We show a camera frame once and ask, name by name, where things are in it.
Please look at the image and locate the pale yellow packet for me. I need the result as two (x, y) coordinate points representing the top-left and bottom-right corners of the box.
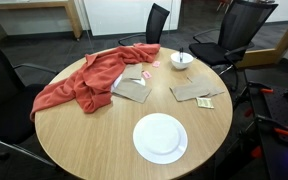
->
(195, 96), (215, 110)

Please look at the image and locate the small brown paper napkin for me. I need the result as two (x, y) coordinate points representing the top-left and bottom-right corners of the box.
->
(121, 63), (144, 81)

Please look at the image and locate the black mesh office chair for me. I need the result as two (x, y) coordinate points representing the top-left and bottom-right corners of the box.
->
(188, 0), (279, 93)
(118, 2), (171, 47)

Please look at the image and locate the white bowl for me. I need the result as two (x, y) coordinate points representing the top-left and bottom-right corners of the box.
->
(170, 51), (195, 71)

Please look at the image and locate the black clamp orange handle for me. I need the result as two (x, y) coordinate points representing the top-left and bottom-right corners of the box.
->
(255, 114), (288, 137)
(247, 81), (275, 95)

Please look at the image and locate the black perforated mounting board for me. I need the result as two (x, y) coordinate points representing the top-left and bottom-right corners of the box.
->
(247, 81), (288, 149)

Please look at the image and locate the large brown paper napkin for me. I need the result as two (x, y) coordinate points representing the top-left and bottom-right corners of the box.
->
(112, 79), (153, 104)

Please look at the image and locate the wooden door frame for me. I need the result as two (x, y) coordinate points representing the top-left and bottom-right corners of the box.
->
(237, 4), (288, 69)

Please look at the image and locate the red chair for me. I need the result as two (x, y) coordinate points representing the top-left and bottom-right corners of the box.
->
(216, 0), (234, 14)

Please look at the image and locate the wooden desk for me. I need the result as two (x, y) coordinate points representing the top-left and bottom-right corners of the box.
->
(0, 0), (84, 41)

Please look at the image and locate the orange fleece cloth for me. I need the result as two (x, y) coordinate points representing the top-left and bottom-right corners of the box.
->
(29, 42), (162, 123)

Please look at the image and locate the large white plate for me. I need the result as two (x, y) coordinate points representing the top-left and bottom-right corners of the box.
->
(132, 112), (189, 165)

